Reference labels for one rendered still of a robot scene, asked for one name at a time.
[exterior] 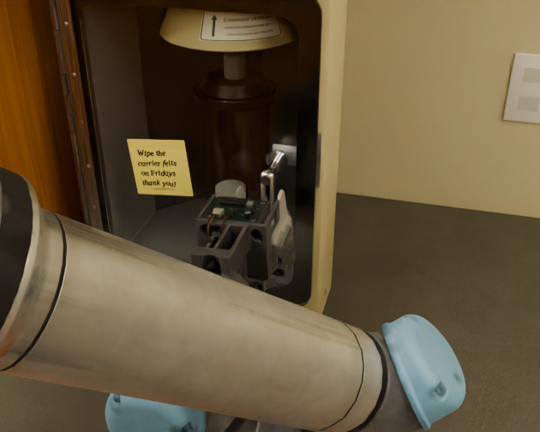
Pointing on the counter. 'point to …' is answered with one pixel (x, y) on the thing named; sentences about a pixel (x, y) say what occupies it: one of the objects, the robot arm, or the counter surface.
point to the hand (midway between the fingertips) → (270, 216)
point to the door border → (60, 13)
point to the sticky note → (160, 166)
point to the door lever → (275, 159)
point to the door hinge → (69, 115)
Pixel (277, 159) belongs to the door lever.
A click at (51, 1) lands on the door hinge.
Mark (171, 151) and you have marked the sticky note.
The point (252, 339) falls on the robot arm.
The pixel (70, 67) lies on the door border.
